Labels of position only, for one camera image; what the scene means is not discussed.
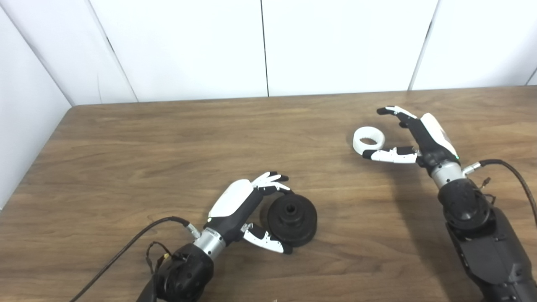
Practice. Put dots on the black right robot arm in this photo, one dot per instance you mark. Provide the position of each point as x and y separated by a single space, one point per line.
491 251

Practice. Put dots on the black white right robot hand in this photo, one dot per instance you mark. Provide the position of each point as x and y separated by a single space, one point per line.
432 147

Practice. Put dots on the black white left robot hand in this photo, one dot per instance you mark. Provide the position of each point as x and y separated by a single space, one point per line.
235 214

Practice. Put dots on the round black plastic part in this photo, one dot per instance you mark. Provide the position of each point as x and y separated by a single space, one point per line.
302 226

